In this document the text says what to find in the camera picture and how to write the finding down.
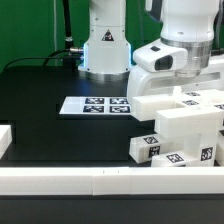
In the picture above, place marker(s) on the white chair seat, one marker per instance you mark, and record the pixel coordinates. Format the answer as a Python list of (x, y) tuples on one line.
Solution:
[(201, 149)]

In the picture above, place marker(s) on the white chair back frame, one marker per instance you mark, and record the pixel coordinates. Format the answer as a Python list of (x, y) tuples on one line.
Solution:
[(182, 113)]

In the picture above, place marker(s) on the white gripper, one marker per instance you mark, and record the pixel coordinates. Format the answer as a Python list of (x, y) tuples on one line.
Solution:
[(163, 64)]

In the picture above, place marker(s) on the white front wall rail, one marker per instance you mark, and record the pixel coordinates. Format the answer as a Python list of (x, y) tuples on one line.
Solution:
[(111, 181)]

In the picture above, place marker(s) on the white marker base plate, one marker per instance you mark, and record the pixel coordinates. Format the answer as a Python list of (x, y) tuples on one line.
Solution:
[(93, 105)]

